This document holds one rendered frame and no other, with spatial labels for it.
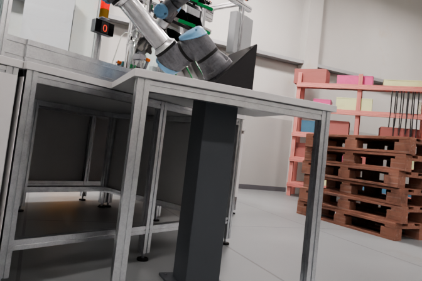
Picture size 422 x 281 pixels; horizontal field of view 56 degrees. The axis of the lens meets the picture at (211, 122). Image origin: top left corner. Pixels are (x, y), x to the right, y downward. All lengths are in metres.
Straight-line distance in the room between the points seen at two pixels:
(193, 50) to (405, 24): 8.19
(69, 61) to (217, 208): 0.91
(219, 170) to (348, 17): 7.07
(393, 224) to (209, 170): 2.45
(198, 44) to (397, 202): 2.63
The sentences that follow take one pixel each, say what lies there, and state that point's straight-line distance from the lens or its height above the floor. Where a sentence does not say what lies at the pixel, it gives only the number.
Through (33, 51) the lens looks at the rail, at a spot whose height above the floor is 0.92.
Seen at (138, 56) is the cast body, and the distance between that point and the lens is 2.29.
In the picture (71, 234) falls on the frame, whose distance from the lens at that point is 1.85.
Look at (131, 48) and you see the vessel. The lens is 3.29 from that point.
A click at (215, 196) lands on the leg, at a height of 0.41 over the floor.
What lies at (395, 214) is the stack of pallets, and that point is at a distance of 3.92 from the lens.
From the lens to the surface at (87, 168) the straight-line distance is 3.90.
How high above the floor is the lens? 0.61
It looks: 4 degrees up
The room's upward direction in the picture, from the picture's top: 7 degrees clockwise
